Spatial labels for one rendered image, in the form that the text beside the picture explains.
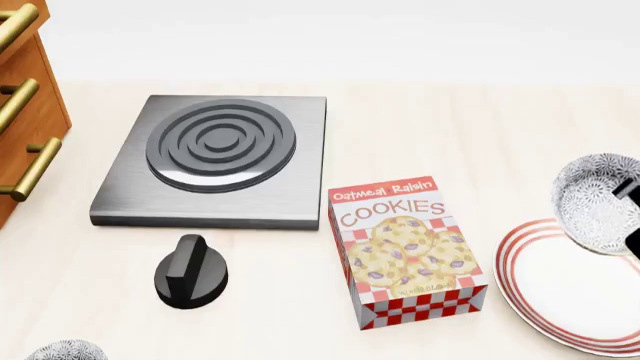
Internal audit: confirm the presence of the dark round stove burner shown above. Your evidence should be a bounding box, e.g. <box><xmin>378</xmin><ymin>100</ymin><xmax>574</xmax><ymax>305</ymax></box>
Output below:
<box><xmin>145</xmin><ymin>98</ymin><xmax>298</xmax><ymax>195</ymax></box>

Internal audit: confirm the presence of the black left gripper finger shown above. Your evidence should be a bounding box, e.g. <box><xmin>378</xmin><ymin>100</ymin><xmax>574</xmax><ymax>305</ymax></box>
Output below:
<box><xmin>611</xmin><ymin>177</ymin><xmax>640</xmax><ymax>207</ymax></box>

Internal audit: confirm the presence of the grey metal stove base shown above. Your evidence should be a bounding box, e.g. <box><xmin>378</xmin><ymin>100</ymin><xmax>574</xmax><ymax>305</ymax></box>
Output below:
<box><xmin>89</xmin><ymin>94</ymin><xmax>329</xmax><ymax>232</ymax></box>

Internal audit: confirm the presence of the white plate with red rings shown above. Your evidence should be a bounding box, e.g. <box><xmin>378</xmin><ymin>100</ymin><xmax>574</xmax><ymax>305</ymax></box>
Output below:
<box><xmin>492</xmin><ymin>217</ymin><xmax>640</xmax><ymax>357</ymax></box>

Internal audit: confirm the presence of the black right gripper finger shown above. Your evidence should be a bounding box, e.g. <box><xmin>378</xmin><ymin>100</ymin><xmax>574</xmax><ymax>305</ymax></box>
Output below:
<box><xmin>624</xmin><ymin>224</ymin><xmax>640</xmax><ymax>261</ymax></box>

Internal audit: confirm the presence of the wooden drawer cabinet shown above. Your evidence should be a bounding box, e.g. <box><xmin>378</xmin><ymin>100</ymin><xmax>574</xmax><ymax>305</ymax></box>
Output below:
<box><xmin>0</xmin><ymin>0</ymin><xmax>73</xmax><ymax>230</ymax></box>

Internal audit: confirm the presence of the black white patterned bowl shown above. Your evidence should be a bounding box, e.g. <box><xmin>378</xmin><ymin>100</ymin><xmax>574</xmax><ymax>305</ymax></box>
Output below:
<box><xmin>23</xmin><ymin>338</ymin><xmax>109</xmax><ymax>360</ymax></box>
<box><xmin>551</xmin><ymin>152</ymin><xmax>640</xmax><ymax>261</ymax></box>

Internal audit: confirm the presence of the brass drawer handle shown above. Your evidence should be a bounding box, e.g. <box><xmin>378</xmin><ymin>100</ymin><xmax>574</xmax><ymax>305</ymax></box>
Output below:
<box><xmin>0</xmin><ymin>3</ymin><xmax>41</xmax><ymax>54</ymax></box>
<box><xmin>0</xmin><ymin>136</ymin><xmax>64</xmax><ymax>203</ymax></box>
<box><xmin>0</xmin><ymin>78</ymin><xmax>41</xmax><ymax>135</ymax></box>

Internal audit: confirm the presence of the oatmeal raisin cookies box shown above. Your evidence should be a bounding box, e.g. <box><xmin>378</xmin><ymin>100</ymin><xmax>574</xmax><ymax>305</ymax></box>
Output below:
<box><xmin>326</xmin><ymin>174</ymin><xmax>490</xmax><ymax>332</ymax></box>

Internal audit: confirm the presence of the black stove knob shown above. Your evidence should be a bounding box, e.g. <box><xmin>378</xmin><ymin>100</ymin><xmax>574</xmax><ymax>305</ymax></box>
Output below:
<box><xmin>153</xmin><ymin>233</ymin><xmax>230</xmax><ymax>311</ymax></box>

